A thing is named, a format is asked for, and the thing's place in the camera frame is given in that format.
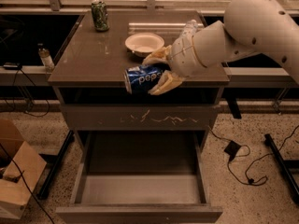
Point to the white bowl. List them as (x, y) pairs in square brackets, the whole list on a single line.
[(143, 44)]

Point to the black floor rail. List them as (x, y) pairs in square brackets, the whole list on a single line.
[(286, 167), (54, 162)]

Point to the cardboard box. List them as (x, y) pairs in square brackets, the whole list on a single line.
[(21, 168)]

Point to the black device on ledge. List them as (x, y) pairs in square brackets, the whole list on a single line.
[(12, 66)]

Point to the black power adapter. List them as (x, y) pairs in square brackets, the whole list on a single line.
[(231, 149)]

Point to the open middle drawer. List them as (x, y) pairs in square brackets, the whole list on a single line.
[(140, 178)]

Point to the black left floor rail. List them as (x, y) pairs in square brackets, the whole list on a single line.
[(54, 162)]

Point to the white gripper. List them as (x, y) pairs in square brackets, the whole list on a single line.
[(183, 57)]

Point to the small bottle on ledge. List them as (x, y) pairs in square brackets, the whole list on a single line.
[(45, 57)]

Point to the grey drawer cabinet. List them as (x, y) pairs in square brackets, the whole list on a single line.
[(90, 72)]

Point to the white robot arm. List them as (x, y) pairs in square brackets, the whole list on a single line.
[(248, 27)]

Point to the green soda can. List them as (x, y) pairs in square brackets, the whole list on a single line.
[(100, 16)]

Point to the clear plastic water bottle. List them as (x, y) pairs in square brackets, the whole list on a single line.
[(189, 30)]

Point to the closed top drawer front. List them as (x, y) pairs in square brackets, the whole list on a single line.
[(140, 117)]

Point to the black right floor rail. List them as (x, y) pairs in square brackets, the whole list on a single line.
[(286, 167)]

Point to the blue pepsi can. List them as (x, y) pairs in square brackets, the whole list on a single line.
[(142, 78)]

